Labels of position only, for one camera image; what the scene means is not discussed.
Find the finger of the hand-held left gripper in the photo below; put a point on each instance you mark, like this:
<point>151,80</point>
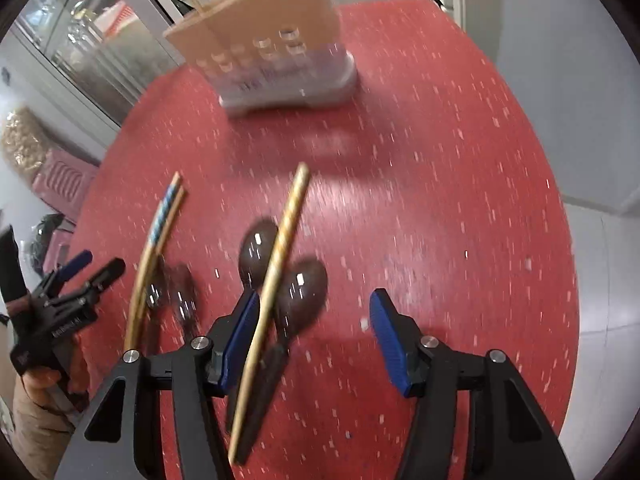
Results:
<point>77,261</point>
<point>107,271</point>

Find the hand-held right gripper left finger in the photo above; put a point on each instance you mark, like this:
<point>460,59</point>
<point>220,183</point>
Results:
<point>244,335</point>

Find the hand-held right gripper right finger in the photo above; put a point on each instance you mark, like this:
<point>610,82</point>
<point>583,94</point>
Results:
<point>390,345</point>

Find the blue striped wooden chopstick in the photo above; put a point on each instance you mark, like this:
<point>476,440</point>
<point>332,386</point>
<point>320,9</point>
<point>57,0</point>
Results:
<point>161,220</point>

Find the metal spoon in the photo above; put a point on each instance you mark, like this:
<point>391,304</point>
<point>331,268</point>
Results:
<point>257,255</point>

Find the plain wooden chopstick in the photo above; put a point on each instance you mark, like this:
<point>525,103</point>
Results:
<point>173,217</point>

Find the yellow striped wooden chopstick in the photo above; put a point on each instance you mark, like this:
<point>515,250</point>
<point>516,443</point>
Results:
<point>280,255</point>

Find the beige perforated utensil holder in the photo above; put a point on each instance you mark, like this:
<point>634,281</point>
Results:
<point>280,25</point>

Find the person's left forearm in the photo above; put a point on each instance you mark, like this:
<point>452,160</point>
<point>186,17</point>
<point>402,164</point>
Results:
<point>37,422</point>

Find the person's left hand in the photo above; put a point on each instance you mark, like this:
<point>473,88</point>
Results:
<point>75,382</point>

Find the pink plastic stool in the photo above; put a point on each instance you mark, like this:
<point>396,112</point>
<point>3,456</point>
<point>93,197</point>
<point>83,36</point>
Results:
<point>62,247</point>

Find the black plastic bag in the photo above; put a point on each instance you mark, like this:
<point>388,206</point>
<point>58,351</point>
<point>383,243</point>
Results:
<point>45,232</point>

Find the stack of pink stools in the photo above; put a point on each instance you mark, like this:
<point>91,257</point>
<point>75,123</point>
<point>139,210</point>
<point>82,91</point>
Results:
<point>65,180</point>

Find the clear bag of snacks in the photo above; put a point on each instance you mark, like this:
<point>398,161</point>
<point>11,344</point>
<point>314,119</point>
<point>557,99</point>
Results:
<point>20,142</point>

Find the glass sliding door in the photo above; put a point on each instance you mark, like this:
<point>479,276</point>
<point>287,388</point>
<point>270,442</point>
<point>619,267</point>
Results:
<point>95,35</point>

